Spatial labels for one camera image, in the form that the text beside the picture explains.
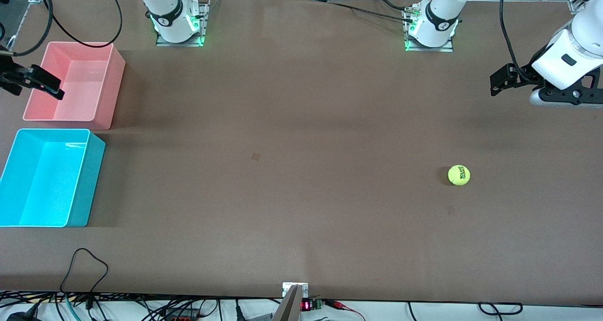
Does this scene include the yellow-green tennis ball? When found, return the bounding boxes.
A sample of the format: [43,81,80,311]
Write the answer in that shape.
[448,165,471,186]

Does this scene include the pink plastic bin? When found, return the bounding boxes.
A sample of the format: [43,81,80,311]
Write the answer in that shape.
[23,41,126,131]

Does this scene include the blue plastic bin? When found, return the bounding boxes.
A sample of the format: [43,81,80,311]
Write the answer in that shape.
[0,128,106,228]

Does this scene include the red clip lead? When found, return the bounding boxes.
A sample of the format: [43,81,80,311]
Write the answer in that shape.
[324,300,367,321]

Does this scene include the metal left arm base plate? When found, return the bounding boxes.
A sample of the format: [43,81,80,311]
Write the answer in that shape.
[404,5,455,53]

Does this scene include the short black base cable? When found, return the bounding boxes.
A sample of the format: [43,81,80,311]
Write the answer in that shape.
[371,0,411,13]

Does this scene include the long black base cable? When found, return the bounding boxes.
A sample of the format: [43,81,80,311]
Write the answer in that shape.
[311,0,417,25]

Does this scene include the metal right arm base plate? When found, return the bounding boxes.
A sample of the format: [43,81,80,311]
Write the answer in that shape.
[155,0,210,47]

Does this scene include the thin black looped cable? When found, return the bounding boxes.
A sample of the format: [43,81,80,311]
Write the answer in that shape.
[60,248,110,307]

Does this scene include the teal cable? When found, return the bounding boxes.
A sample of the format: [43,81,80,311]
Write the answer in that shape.
[65,293,81,321]

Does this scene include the black flat coiled cable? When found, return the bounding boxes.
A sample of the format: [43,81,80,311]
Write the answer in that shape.
[478,302,523,316]

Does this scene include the grey metal camera bracket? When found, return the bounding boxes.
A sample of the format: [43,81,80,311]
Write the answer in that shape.
[272,282,309,321]

